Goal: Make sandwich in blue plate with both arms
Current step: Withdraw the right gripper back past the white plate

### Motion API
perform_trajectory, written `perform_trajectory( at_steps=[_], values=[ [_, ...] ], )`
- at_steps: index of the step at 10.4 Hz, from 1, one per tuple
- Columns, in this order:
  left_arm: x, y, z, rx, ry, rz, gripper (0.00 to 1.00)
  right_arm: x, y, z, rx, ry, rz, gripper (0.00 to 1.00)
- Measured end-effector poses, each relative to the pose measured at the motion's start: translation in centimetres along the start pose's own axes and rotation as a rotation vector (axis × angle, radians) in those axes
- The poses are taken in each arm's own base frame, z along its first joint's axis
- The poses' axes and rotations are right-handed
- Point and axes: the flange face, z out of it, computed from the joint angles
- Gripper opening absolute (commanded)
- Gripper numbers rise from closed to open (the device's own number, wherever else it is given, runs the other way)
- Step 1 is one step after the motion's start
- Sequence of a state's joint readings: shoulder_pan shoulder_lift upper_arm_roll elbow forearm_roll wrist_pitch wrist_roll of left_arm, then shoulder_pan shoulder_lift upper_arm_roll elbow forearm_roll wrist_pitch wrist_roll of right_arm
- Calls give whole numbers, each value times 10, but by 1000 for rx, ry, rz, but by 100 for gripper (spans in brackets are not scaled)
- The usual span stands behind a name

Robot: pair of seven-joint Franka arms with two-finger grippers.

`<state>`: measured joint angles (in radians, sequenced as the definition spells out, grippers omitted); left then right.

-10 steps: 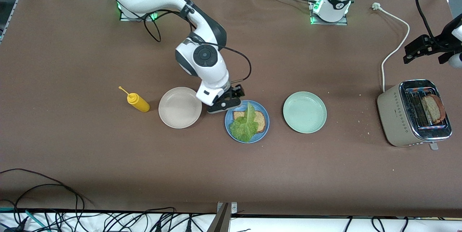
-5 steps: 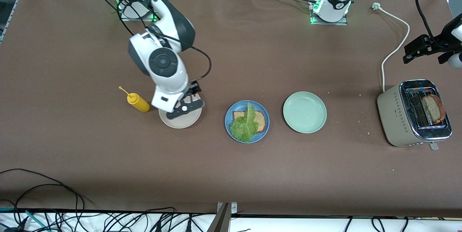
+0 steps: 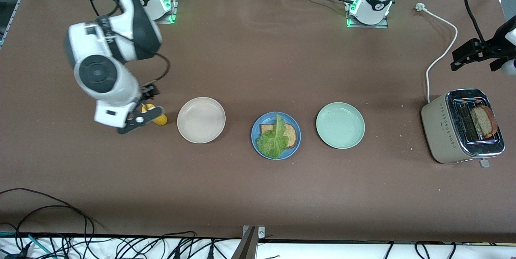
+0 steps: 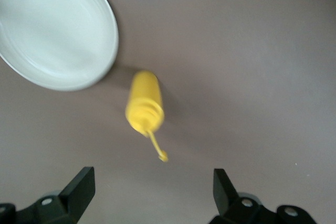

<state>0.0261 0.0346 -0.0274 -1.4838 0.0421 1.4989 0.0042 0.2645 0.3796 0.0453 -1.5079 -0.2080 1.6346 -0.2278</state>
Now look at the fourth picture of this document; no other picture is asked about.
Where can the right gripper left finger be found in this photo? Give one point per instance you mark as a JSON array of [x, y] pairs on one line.
[[76, 195]]

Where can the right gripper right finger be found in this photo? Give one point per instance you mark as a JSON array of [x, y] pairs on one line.
[[228, 203]]

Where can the yellow squeeze bottle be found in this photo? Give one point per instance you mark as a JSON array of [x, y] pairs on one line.
[[144, 98]]

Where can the beige round plate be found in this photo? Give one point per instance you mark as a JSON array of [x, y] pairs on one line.
[[57, 30]]

